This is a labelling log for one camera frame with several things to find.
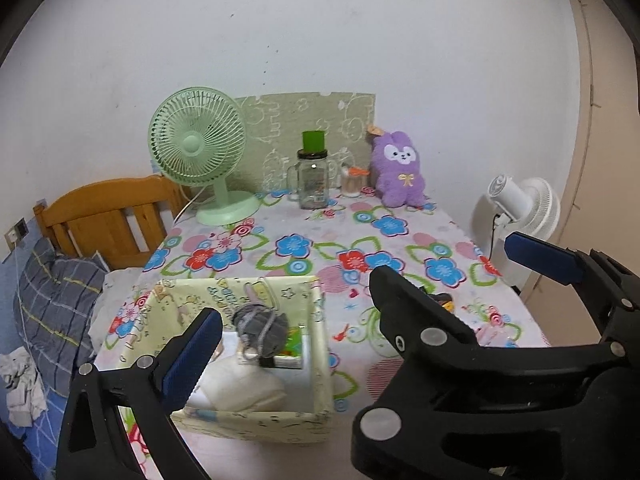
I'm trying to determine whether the grey plaid pillow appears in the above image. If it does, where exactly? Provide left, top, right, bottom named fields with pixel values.
left=13, top=237, right=107, bottom=398

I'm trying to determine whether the green snack packet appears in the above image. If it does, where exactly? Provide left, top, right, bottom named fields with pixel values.
left=273, top=326, right=304, bottom=370

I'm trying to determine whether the beige door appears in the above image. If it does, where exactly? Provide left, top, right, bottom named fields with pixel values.
left=519, top=0, right=640, bottom=348

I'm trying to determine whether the toothpick jar orange lid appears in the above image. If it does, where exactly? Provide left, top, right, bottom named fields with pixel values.
left=340, top=165, right=370, bottom=198

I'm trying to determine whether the green patterned wall board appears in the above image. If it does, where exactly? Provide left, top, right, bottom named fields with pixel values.
left=227, top=92, right=375, bottom=192

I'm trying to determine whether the glass mason jar mug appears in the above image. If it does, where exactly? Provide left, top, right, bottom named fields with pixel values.
left=285, top=130, right=331, bottom=210

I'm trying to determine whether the white standing fan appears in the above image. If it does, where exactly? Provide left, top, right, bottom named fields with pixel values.
left=487, top=174, right=561, bottom=292

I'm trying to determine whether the grey drawstring pouch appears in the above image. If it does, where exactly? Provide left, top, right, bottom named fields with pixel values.
left=232, top=281, right=290, bottom=368

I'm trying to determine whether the yellow fabric storage box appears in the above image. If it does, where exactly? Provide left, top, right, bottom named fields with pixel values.
left=114, top=276, right=333, bottom=443

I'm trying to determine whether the crumpled white cloth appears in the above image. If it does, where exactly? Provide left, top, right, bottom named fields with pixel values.
left=1, top=347, right=48, bottom=428

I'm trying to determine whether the wall power socket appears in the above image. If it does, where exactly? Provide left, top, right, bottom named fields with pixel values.
left=4, top=218, right=28, bottom=252

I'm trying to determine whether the pink paper packet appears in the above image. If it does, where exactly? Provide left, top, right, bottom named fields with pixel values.
left=475, top=324, right=521, bottom=348

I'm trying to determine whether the floral tablecloth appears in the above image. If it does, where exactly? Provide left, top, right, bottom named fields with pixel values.
left=96, top=192, right=547, bottom=479

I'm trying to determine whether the green desk fan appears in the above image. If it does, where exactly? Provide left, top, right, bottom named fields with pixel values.
left=148, top=87, right=259, bottom=226

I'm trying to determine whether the purple plush bunny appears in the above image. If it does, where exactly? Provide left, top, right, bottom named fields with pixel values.
left=371, top=131, right=425, bottom=208

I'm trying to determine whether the white tissue pack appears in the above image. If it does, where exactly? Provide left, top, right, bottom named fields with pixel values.
left=188, top=356, right=286, bottom=412

